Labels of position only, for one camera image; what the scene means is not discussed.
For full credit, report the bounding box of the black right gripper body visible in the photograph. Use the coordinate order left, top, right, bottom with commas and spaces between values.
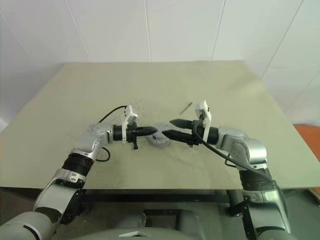
189, 119, 206, 147

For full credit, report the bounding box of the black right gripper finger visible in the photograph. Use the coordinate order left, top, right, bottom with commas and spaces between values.
161, 129, 193, 145
169, 118, 194, 129

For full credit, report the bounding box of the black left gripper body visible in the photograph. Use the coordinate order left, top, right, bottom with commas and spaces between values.
126, 123, 139, 151

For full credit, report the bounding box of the silver motor end cap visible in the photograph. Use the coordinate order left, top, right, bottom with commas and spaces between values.
151, 122, 173, 141

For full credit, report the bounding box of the thin metal pin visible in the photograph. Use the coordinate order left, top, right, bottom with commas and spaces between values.
180, 100, 194, 116

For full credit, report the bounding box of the dark grey rounded shape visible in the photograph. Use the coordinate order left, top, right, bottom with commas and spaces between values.
174, 209, 210, 240
109, 211, 148, 230

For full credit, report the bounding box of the orange chair seat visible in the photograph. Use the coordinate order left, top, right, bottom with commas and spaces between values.
292, 123, 320, 187

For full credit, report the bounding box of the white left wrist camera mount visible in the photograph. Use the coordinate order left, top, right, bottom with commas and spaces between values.
122, 104, 139, 144

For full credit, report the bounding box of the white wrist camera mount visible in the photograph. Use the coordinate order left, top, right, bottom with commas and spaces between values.
194, 100, 214, 145
122, 104, 139, 144

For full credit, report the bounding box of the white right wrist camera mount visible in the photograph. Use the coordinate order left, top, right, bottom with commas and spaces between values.
194, 100, 214, 145

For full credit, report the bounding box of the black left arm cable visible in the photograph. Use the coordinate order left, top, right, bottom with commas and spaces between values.
95, 105, 128, 163

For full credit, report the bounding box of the black table frame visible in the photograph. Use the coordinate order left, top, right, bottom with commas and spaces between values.
79, 188, 251, 217

